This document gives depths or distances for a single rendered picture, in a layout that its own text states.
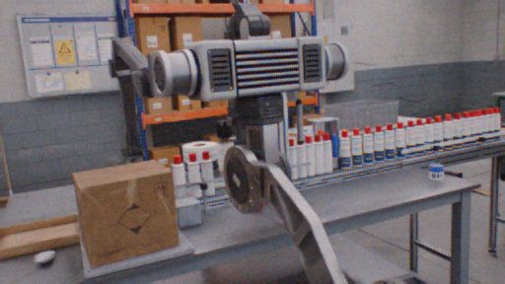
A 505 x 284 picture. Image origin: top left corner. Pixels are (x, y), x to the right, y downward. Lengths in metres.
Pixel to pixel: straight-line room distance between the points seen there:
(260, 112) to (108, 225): 0.63
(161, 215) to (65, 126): 4.71
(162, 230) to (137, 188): 0.17
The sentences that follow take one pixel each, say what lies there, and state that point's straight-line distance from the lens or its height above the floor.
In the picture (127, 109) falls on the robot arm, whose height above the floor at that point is 1.32.
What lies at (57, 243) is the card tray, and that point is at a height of 0.85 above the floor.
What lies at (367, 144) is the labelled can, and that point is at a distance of 2.35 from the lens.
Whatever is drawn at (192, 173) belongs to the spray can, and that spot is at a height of 1.00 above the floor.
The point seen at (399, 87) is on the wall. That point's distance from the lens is 9.01.
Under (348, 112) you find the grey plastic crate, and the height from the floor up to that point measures 0.97.
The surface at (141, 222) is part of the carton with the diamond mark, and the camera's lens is 1.49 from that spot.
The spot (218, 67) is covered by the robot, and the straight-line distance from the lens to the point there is 1.11.
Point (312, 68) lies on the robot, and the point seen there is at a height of 1.44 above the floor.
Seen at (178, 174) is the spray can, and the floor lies 1.01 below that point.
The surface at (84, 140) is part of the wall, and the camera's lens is 6.17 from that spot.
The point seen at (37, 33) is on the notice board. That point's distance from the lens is 5.99.
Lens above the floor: 1.46
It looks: 10 degrees down
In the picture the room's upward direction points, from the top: 4 degrees counter-clockwise
